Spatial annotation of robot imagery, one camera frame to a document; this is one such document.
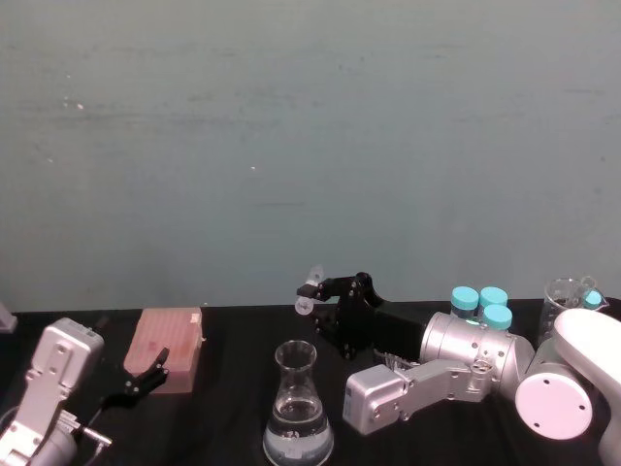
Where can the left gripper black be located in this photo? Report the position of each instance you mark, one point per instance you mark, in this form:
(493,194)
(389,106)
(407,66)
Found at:
(112,399)

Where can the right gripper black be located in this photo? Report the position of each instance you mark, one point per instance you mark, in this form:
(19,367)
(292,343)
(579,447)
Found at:
(395,327)

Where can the small clear plastic tube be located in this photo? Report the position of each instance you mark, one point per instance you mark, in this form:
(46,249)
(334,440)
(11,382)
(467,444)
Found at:
(306,303)

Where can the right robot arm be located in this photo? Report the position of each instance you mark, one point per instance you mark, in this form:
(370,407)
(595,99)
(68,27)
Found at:
(466,340)

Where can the pink pipette tip box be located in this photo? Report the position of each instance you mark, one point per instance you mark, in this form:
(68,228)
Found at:
(162,335)

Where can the black table cloth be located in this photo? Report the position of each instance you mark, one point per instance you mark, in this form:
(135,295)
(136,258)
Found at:
(233,388)

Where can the glass conical flask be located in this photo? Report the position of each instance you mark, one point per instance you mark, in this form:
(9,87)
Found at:
(297,417)

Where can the teal capped vial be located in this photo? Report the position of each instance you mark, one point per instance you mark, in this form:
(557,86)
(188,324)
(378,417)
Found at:
(494,295)
(498,316)
(464,297)

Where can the clear glass beaker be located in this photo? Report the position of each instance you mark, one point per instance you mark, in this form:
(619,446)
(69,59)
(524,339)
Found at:
(553,310)

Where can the small teal capped tube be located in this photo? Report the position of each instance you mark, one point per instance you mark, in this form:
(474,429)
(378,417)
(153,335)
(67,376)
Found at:
(592,300)

